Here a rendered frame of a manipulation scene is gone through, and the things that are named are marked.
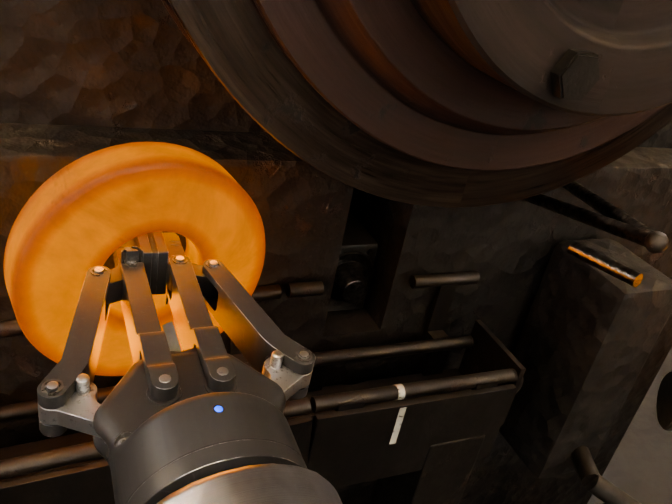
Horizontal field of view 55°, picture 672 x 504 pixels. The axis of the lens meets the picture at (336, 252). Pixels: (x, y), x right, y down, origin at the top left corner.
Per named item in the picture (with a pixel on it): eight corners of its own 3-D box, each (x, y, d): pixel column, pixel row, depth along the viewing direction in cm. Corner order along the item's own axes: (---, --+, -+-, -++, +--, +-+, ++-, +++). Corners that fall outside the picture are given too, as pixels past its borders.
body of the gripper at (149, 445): (106, 613, 25) (86, 430, 32) (310, 559, 28) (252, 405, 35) (109, 488, 21) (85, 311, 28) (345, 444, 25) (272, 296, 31)
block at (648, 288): (479, 413, 75) (548, 232, 64) (533, 403, 78) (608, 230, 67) (536, 485, 67) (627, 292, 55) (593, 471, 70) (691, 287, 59)
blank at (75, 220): (-45, 191, 34) (-36, 223, 32) (227, 106, 40) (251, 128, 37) (53, 381, 44) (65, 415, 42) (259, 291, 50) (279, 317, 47)
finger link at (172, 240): (172, 279, 36) (225, 276, 37) (157, 231, 40) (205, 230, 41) (170, 301, 37) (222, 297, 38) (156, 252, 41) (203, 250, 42)
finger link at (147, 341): (180, 447, 30) (149, 453, 29) (139, 300, 38) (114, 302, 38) (187, 385, 28) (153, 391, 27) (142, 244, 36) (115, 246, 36)
